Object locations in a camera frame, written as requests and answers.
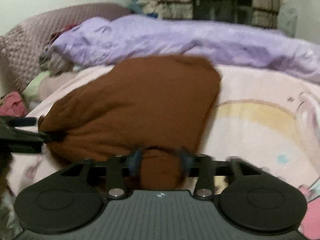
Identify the pale green pillow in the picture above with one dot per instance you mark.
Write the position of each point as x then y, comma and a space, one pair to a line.
35, 85

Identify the pale pink pillow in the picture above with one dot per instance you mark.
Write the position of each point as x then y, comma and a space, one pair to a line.
57, 82

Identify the dark window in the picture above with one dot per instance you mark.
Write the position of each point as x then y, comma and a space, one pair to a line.
220, 2

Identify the purple duvet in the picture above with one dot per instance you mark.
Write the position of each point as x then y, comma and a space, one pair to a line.
175, 40

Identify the blue plush toy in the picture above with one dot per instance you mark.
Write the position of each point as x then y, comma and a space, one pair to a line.
145, 3

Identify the dark red cloth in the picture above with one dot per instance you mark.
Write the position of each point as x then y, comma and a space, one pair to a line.
62, 31

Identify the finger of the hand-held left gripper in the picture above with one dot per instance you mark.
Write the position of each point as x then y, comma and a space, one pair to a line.
25, 137
22, 121

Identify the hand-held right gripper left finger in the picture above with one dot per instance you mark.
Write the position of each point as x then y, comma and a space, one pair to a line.
135, 161

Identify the pink cloth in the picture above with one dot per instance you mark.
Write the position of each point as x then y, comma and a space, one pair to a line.
12, 105

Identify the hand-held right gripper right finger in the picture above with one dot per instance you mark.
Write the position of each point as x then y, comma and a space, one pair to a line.
185, 161

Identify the grey clothes pile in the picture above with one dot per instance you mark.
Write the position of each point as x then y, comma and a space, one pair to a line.
55, 62

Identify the mauve quilted headboard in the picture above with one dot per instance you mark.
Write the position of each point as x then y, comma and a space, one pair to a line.
37, 30

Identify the brown garment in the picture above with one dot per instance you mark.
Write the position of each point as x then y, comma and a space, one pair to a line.
125, 105

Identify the pale translucent bag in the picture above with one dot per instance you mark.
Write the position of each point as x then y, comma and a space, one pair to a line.
287, 20

